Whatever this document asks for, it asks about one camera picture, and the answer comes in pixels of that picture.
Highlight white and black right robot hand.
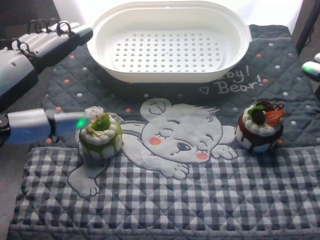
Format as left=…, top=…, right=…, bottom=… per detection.
left=301, top=51, right=320, bottom=82

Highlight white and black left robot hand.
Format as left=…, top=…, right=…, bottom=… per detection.
left=0, top=18, right=94, bottom=147

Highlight chocolate toy cupcake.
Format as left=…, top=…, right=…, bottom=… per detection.
left=235, top=98, right=286, bottom=154

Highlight green toy cupcake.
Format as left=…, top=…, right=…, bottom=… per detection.
left=78, top=111, right=124, bottom=161

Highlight white oval basin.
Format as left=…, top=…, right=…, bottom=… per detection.
left=86, top=0, right=253, bottom=85

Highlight dark stand leg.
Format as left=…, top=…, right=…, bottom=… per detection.
left=295, top=0, right=320, bottom=56

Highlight white perforated drain insert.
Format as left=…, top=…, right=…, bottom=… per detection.
left=111, top=31, right=227, bottom=74

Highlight grey quilt with bear print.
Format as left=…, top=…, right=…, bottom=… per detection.
left=6, top=23, right=320, bottom=240

